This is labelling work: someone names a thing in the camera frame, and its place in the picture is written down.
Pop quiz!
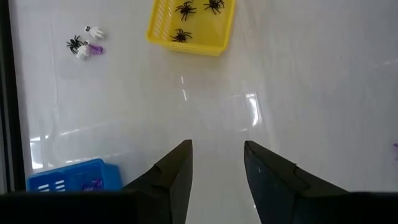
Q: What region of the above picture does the yellow plastic basket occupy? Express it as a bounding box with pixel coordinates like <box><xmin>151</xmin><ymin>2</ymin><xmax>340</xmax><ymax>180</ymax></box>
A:
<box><xmin>145</xmin><ymin>0</ymin><xmax>237</xmax><ymax>57</ymax></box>

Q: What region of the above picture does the purple plastic toy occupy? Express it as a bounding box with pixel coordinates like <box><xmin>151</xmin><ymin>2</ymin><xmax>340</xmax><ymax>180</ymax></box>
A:
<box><xmin>88</xmin><ymin>44</ymin><xmax>104</xmax><ymax>56</ymax></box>
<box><xmin>82</xmin><ymin>179</ymin><xmax>104</xmax><ymax>191</ymax></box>

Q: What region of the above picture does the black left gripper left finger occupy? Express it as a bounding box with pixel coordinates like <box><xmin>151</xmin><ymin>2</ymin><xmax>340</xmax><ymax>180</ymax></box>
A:
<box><xmin>0</xmin><ymin>139</ymin><xmax>193</xmax><ymax>224</ymax></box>

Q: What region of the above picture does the blue plastic basket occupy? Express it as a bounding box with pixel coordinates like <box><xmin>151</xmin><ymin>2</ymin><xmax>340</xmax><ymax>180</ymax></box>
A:
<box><xmin>25</xmin><ymin>157</ymin><xmax>123</xmax><ymax>192</ymax></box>

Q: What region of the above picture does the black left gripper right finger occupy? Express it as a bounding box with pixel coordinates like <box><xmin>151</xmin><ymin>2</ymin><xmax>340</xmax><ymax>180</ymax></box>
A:
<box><xmin>244</xmin><ymin>140</ymin><xmax>398</xmax><ymax>224</ymax></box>

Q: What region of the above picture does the black plastic spider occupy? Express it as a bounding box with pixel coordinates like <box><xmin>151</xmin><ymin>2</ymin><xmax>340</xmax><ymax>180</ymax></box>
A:
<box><xmin>203</xmin><ymin>0</ymin><xmax>225</xmax><ymax>16</ymax></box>
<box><xmin>170</xmin><ymin>28</ymin><xmax>193</xmax><ymax>44</ymax></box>
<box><xmin>174</xmin><ymin>1</ymin><xmax>197</xmax><ymax>22</ymax></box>
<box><xmin>65</xmin><ymin>34</ymin><xmax>85</xmax><ymax>55</ymax></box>

